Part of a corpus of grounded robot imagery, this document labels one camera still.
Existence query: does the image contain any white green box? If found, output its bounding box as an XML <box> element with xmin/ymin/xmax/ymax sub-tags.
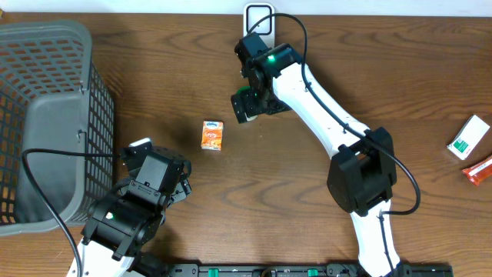
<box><xmin>447</xmin><ymin>115</ymin><xmax>490</xmax><ymax>160</ymax></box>

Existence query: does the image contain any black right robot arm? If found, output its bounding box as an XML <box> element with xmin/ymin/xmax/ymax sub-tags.
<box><xmin>231</xmin><ymin>40</ymin><xmax>401</xmax><ymax>276</ymax></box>

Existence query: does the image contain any white barcode scanner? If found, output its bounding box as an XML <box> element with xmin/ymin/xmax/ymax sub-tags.
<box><xmin>243</xmin><ymin>2</ymin><xmax>275</xmax><ymax>48</ymax></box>

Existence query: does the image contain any green lid jar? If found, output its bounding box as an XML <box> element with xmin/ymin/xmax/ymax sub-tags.
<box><xmin>234</xmin><ymin>86</ymin><xmax>261</xmax><ymax>122</ymax></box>

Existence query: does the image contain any orange Top chocolate bar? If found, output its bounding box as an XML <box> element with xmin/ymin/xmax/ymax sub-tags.
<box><xmin>461</xmin><ymin>156</ymin><xmax>491</xmax><ymax>186</ymax></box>

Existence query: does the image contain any orange small carton box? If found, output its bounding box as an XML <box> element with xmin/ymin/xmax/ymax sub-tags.
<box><xmin>201</xmin><ymin>121</ymin><xmax>224</xmax><ymax>151</ymax></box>

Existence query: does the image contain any grey plastic mesh basket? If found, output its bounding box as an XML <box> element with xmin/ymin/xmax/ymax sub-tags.
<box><xmin>1</xmin><ymin>21</ymin><xmax>115</xmax><ymax>236</ymax></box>

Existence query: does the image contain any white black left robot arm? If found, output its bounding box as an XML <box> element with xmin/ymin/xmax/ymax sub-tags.
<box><xmin>67</xmin><ymin>156</ymin><xmax>191</xmax><ymax>276</ymax></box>

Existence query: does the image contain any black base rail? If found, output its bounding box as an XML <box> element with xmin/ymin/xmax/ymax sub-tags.
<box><xmin>165</xmin><ymin>263</ymin><xmax>454</xmax><ymax>277</ymax></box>

